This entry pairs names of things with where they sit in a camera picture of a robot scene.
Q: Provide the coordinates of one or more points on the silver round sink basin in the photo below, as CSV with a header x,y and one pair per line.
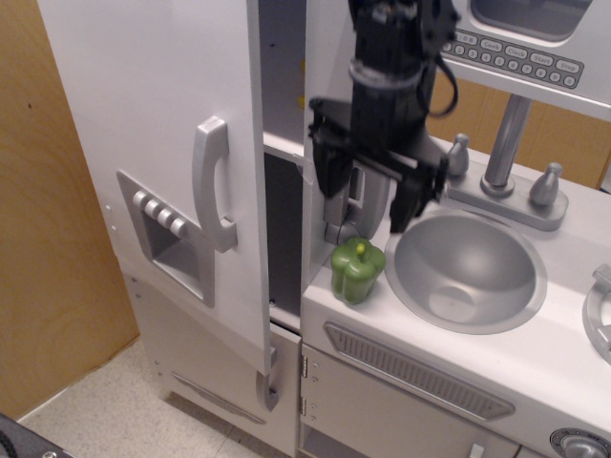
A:
x,y
466,273

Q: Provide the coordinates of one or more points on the silver oven knob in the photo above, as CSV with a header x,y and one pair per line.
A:
x,y
578,443

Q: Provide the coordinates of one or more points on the silver oven vent panel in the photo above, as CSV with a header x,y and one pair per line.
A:
x,y
417,375

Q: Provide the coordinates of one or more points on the silver fridge handle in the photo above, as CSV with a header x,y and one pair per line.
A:
x,y
210,147

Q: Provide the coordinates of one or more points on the silver lower freezer handle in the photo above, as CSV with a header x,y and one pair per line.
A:
x,y
267,396

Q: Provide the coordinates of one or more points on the white oven door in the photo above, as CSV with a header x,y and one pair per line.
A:
x,y
349,413

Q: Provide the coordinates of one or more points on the grey ice water dispenser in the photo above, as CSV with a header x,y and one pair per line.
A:
x,y
170,240

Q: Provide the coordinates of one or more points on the black device corner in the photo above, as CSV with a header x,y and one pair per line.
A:
x,y
19,441

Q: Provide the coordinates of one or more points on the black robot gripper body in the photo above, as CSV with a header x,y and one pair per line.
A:
x,y
385,122

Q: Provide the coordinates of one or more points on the silver toy faucet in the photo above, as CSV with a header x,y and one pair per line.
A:
x,y
493,187

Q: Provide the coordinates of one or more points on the toy microwave with keypad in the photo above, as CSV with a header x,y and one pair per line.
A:
x,y
556,52

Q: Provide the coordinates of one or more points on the grey toy wall phone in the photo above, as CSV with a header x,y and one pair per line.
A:
x,y
358,209

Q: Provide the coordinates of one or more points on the white toy kitchen cabinet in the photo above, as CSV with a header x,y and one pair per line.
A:
x,y
555,368

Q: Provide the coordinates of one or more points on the wooden board panel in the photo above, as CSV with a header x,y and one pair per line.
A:
x,y
64,307

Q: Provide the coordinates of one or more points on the white fridge door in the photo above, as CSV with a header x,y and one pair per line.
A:
x,y
140,77

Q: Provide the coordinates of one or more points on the green toy bell pepper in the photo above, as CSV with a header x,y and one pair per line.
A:
x,y
355,267

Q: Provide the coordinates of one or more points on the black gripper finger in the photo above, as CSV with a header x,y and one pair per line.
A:
x,y
332,161
414,191

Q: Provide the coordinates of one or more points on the white lower freezer door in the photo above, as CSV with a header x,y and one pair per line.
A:
x,y
211,356

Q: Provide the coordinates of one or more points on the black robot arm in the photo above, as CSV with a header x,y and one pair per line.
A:
x,y
397,55

